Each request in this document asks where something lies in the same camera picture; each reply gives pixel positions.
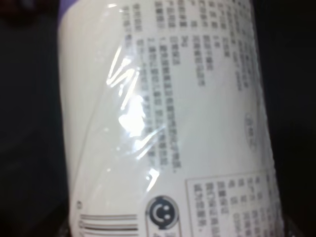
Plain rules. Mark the white tissue roll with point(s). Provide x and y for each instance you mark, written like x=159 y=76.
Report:
x=164 y=120

